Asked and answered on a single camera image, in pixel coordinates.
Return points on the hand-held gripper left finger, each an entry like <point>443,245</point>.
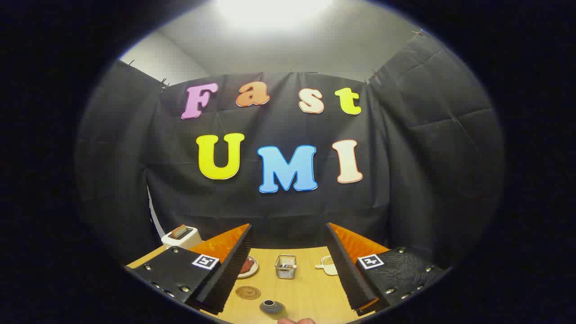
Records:
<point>225,279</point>

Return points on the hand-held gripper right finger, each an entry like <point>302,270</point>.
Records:
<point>348,274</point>

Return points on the round cork coaster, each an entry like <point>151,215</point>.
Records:
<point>248,292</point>

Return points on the silver juice bottle green label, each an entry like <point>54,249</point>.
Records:
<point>272,307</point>

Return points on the reddish brown meat slice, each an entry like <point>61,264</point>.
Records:
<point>246,268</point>
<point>250,262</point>

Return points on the white plate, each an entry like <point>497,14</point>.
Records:
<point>250,270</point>

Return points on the wooden table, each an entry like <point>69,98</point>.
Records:
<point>310,292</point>

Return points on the cream toaster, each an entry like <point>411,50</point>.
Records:
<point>182,237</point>

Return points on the toasted bread slice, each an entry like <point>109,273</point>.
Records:
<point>180,231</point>

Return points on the black backdrop cloth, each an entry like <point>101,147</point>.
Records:
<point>279,211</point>

